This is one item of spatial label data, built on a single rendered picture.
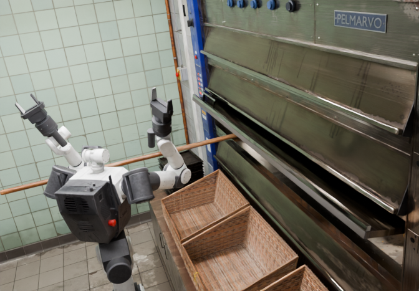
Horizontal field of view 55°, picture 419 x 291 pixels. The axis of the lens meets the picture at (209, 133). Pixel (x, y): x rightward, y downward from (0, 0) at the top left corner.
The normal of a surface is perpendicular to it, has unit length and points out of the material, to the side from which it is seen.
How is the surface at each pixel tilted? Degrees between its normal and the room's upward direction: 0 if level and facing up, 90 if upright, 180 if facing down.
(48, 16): 90
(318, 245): 71
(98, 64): 90
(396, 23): 90
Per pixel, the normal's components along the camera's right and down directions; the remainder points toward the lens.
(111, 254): 0.14, -0.43
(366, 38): -0.94, 0.22
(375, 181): -0.92, -0.11
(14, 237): 0.33, 0.31
